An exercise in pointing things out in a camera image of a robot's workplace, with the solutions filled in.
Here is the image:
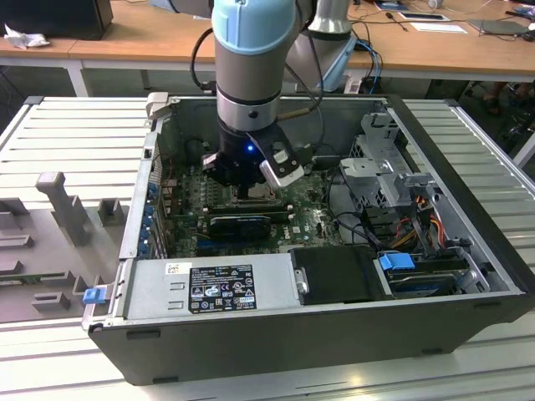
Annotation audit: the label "silver metal drive cage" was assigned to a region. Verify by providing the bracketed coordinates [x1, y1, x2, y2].
[338, 111, 446, 260]

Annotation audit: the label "blue cable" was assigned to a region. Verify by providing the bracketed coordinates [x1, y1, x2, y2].
[354, 38, 385, 96]

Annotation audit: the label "orange yellow power wires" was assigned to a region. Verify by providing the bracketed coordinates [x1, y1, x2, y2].
[392, 195, 445, 248]

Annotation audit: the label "green motherboard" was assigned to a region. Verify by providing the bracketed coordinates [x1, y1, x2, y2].
[160, 166, 350, 258]

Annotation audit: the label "black box on desk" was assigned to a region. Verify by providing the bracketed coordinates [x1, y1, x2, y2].
[0, 0, 114, 42]

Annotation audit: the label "grey power supply unit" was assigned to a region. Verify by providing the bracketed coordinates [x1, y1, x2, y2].
[106, 256, 303, 325]

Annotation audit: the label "CPU socket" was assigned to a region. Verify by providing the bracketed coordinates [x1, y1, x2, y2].
[232, 183, 279, 206]

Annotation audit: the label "green RAM stick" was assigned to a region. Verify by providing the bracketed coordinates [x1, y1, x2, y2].
[0, 273, 51, 289]

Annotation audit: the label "hard disk in blue carrier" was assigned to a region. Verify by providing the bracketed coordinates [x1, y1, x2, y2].
[378, 250, 467, 298]

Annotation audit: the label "white paper sheet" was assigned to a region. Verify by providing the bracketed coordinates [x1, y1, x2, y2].
[409, 21, 469, 35]

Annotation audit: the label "blue plastic latch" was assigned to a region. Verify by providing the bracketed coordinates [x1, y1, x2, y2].
[82, 287, 106, 305]

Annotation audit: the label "open PC case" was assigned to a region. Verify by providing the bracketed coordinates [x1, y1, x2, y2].
[81, 94, 534, 388]

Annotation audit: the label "dark grey laptop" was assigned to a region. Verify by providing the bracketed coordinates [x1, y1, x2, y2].
[467, 17, 532, 38]

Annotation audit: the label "crumpled white paper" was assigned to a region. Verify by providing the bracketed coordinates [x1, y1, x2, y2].
[3, 23, 51, 50]

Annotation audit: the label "brass ended arm cable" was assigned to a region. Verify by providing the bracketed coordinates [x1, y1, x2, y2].
[275, 0, 331, 151]

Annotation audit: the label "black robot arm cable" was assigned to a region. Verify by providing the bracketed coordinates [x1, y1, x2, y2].
[190, 27, 219, 92]

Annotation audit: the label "grey parts rack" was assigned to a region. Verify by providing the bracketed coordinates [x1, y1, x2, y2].
[0, 170, 130, 325]

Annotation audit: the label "black plastic shroud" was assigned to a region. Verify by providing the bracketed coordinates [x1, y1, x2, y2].
[288, 245, 384, 305]

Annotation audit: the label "black power supply label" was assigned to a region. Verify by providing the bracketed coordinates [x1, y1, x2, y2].
[189, 263, 259, 313]

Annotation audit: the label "wooden desk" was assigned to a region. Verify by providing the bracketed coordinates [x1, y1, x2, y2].
[0, 0, 535, 97]

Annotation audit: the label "graphics card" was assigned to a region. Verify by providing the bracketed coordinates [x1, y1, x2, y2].
[207, 215, 273, 242]

